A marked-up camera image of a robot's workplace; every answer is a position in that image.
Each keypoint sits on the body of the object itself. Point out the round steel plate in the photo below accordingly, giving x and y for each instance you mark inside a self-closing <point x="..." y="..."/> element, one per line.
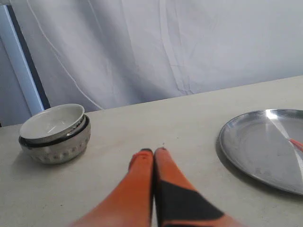
<point x="257" y="143"/>

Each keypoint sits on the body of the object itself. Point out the grey vertical frame post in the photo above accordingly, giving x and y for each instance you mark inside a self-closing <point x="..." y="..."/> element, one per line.
<point x="21" y="92"/>

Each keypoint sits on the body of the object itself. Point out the silver embossed metal bowl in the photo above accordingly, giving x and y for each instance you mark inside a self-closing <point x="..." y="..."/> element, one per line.
<point x="61" y="150"/>

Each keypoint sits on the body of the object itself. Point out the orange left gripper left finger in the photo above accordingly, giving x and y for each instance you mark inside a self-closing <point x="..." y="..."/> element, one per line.
<point x="130" y="203"/>

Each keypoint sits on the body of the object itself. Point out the white fabric backdrop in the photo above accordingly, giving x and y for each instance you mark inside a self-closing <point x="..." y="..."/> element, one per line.
<point x="110" y="53"/>

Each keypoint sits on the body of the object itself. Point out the white ceramic bowl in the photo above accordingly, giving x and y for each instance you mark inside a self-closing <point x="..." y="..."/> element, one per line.
<point x="53" y="123"/>

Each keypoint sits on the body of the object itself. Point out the thin red plastic stick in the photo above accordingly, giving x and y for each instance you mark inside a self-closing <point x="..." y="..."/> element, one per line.
<point x="297" y="144"/>

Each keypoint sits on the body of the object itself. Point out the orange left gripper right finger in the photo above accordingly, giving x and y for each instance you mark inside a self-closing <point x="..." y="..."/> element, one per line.
<point x="178" y="203"/>

